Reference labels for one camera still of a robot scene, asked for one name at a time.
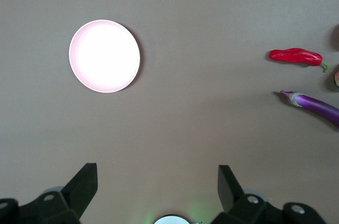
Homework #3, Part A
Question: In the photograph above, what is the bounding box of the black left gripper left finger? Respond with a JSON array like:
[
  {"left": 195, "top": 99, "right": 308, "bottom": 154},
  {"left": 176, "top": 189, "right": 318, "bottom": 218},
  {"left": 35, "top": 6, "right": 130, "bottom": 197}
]
[{"left": 0, "top": 163, "right": 98, "bottom": 224}]

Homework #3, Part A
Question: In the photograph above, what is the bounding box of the brown table cover mat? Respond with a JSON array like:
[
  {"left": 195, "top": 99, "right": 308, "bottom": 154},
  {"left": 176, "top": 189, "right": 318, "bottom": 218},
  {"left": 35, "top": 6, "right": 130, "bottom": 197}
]
[{"left": 0, "top": 0, "right": 339, "bottom": 224}]

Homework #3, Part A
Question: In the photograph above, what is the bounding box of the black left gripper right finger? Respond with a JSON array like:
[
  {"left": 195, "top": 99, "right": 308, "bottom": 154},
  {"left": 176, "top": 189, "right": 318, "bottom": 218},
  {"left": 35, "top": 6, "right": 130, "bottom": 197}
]
[{"left": 211, "top": 165, "right": 327, "bottom": 224}]

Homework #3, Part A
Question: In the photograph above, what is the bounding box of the pink round plate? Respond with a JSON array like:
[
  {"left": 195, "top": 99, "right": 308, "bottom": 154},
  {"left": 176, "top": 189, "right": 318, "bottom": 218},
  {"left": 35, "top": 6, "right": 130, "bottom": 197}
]
[{"left": 68, "top": 19, "right": 141, "bottom": 94}]

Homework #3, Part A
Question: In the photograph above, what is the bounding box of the red chili pepper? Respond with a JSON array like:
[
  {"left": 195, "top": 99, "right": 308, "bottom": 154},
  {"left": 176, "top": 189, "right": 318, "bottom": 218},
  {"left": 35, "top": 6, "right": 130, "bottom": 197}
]
[{"left": 268, "top": 47, "right": 331, "bottom": 74}]

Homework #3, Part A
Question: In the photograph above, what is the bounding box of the long purple eggplant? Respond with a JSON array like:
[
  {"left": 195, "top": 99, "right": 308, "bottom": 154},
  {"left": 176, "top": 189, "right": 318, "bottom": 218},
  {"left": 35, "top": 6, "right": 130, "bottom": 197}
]
[{"left": 280, "top": 90, "right": 339, "bottom": 130}]

